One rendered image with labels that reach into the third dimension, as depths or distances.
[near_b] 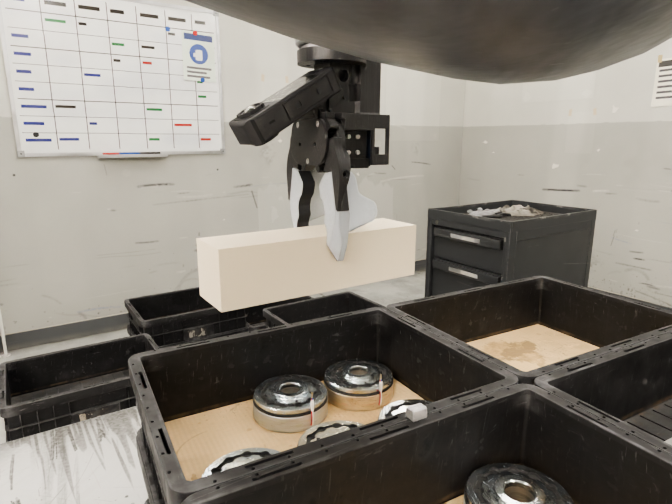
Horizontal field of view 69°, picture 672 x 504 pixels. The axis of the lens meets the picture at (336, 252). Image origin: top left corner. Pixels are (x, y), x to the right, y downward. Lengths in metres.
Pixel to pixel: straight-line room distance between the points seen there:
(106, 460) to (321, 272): 0.55
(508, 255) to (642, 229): 2.10
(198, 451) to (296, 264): 0.29
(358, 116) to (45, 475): 0.72
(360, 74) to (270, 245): 0.20
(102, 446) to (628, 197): 3.65
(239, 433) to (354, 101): 0.44
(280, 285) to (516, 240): 1.60
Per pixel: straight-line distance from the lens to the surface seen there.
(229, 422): 0.71
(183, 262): 3.51
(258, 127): 0.46
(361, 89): 0.54
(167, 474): 0.47
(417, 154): 4.48
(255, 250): 0.47
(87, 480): 0.90
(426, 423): 0.52
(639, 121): 4.00
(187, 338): 1.89
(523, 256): 2.08
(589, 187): 4.15
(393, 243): 0.56
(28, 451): 1.01
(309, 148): 0.51
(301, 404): 0.68
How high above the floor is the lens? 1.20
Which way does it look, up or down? 13 degrees down
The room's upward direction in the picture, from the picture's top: straight up
